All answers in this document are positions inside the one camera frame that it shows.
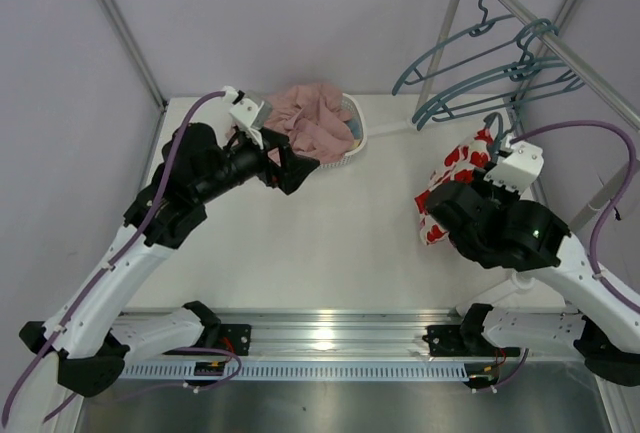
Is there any right aluminium frame post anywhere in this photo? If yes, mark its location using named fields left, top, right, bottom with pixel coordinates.
left=499, top=105, right=548, bottom=208

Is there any aluminium frame post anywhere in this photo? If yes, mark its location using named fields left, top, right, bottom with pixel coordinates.
left=96, top=0, right=168, bottom=112
left=499, top=105, right=548, bottom=208

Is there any left aluminium frame post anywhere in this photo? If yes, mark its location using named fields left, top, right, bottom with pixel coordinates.
left=96, top=0, right=168, bottom=112

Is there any white laundry basket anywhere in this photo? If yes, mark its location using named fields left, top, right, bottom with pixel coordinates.
left=314, top=92, right=372, bottom=172

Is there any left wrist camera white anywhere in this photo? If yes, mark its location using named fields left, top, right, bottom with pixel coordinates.
left=222, top=86, right=272, bottom=149

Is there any red poppy print skirt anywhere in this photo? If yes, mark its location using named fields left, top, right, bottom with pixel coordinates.
left=414, top=126, right=494, bottom=246

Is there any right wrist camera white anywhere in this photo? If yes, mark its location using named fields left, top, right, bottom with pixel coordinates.
left=484, top=134, right=544, bottom=195

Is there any metal clothes rack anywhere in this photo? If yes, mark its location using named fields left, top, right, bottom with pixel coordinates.
left=367, top=0, right=640, bottom=304

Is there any teal hanger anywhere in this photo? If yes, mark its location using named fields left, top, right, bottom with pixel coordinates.
left=484, top=111, right=508, bottom=163
left=392, top=15, right=584, bottom=131
left=391, top=0, right=521, bottom=99
left=407, top=27, right=570, bottom=116

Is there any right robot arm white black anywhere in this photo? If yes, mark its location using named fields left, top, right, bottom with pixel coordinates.
left=425, top=178, right=639, bottom=387

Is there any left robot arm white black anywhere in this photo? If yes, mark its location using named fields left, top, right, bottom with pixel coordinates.
left=19, top=123, right=320, bottom=398

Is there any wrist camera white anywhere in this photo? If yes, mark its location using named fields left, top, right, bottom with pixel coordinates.
left=222, top=86, right=272, bottom=149
left=484, top=134, right=544, bottom=195

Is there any white slotted cable duct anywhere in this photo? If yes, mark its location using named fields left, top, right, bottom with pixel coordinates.
left=121, top=360, right=469, bottom=382

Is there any pink crumpled garment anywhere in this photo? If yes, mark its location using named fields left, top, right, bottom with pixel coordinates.
left=264, top=83, right=356, bottom=164

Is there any aluminium mounting rail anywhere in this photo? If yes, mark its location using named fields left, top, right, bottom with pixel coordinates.
left=109, top=307, right=616, bottom=362

